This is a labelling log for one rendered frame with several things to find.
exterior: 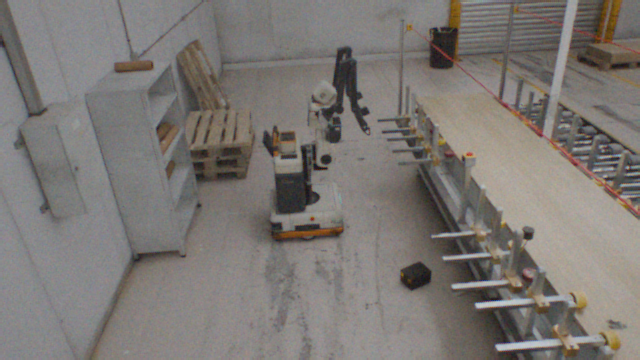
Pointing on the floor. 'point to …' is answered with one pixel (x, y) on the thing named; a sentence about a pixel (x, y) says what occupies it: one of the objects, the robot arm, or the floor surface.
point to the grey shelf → (144, 223)
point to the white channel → (560, 67)
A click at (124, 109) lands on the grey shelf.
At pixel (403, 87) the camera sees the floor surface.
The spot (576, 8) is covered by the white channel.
